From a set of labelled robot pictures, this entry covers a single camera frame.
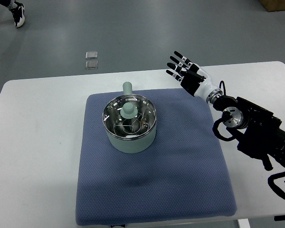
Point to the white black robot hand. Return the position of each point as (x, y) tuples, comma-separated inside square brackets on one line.
[(194, 79)]

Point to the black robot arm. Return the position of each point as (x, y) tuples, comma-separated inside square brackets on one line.
[(256, 129)]

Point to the glass lid with green knob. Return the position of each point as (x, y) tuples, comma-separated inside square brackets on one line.
[(129, 117)]

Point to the sage green pot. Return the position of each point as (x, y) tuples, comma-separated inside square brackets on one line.
[(131, 146)]

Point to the lower metal floor plate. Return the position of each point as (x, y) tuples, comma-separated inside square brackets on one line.
[(92, 64)]

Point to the metal floor plate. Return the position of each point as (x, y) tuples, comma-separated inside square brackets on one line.
[(91, 55), (92, 64)]

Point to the upper metal floor plate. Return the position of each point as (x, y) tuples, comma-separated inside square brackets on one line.
[(91, 55)]

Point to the blue padded mat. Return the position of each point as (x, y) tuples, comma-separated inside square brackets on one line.
[(182, 175)]

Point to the brown cardboard box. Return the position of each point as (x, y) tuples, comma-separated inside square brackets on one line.
[(273, 5)]

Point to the white table leg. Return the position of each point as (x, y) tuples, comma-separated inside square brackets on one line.
[(243, 223)]

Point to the black white sneaker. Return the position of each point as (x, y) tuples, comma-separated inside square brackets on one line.
[(17, 11)]

